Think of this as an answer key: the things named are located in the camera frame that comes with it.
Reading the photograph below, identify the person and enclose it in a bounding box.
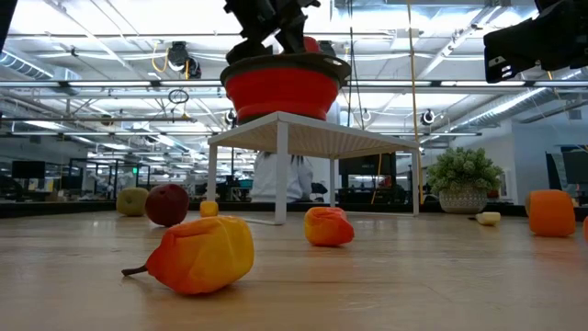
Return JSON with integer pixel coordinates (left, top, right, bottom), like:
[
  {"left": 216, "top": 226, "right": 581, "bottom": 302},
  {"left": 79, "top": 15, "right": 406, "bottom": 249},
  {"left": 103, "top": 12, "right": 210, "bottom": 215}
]
[{"left": 249, "top": 150, "right": 329, "bottom": 204}]

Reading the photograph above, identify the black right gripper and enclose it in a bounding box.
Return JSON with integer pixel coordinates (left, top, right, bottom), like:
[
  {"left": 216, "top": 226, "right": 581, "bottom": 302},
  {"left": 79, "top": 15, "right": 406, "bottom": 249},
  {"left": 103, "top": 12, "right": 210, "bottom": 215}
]
[{"left": 537, "top": 0, "right": 588, "bottom": 70}]

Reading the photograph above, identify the small pale yellow object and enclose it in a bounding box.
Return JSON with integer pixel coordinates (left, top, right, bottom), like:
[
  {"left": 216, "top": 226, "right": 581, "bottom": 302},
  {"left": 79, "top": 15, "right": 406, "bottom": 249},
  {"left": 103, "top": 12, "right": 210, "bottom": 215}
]
[{"left": 468, "top": 211, "right": 503, "bottom": 227}]

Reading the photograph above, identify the red colander bowl grey rim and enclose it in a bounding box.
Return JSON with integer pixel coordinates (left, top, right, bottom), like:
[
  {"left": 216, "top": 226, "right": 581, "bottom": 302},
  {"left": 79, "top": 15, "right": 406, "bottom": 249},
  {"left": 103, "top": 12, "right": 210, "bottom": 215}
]
[{"left": 220, "top": 51, "right": 353, "bottom": 125}]

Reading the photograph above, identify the dark red pomegranate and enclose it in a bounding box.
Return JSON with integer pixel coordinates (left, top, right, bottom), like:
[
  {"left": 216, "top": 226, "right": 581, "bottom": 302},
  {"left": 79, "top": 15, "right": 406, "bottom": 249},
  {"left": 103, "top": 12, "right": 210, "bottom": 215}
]
[{"left": 144, "top": 183, "right": 190, "bottom": 228}]

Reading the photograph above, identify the small yellow orange pear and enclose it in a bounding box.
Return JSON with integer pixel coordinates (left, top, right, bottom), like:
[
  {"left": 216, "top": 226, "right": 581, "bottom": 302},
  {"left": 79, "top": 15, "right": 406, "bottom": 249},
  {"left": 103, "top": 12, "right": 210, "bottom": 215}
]
[
  {"left": 198, "top": 200, "right": 220, "bottom": 219},
  {"left": 120, "top": 215, "right": 255, "bottom": 296}
]

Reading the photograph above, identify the orange fruit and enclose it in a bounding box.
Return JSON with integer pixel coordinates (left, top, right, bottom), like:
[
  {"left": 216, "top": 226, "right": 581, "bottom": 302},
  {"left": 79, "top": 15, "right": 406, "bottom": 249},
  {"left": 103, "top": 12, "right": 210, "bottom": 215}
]
[{"left": 525, "top": 188, "right": 577, "bottom": 239}]

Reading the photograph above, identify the black hanging cable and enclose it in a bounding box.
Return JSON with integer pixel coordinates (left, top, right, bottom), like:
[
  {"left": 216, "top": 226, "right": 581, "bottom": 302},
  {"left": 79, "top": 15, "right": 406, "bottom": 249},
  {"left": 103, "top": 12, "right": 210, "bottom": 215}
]
[{"left": 345, "top": 0, "right": 367, "bottom": 132}]

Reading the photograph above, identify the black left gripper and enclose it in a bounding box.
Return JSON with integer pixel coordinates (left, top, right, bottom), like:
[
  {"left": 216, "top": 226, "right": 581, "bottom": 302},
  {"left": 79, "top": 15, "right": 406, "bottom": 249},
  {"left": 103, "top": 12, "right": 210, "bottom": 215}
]
[{"left": 223, "top": 0, "right": 322, "bottom": 65}]

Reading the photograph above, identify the green potted plant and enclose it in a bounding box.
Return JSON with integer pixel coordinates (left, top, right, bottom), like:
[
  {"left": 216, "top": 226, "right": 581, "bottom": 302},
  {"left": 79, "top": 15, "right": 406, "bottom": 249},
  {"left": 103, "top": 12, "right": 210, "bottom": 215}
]
[{"left": 426, "top": 146, "right": 505, "bottom": 215}]

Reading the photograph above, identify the dark computer monitor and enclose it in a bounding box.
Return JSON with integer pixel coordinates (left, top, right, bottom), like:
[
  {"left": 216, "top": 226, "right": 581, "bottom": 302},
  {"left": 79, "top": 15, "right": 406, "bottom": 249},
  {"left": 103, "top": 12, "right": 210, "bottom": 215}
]
[{"left": 545, "top": 147, "right": 588, "bottom": 207}]

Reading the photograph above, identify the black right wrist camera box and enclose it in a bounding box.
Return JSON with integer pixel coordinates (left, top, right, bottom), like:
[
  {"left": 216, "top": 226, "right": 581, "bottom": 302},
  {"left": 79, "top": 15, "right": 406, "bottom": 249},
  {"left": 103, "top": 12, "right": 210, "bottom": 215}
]
[{"left": 482, "top": 17, "right": 550, "bottom": 86}]

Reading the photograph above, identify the white perforated metal shelf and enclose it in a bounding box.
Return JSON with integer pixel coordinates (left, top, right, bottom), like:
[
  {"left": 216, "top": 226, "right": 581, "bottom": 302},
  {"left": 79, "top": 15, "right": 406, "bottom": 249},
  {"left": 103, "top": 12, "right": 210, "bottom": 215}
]
[{"left": 207, "top": 110, "right": 422, "bottom": 227}]

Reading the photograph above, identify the red yellow mango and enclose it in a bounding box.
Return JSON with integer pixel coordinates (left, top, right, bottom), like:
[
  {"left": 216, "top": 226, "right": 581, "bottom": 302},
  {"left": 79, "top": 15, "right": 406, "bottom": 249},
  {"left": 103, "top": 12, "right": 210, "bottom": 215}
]
[{"left": 301, "top": 36, "right": 323, "bottom": 55}]

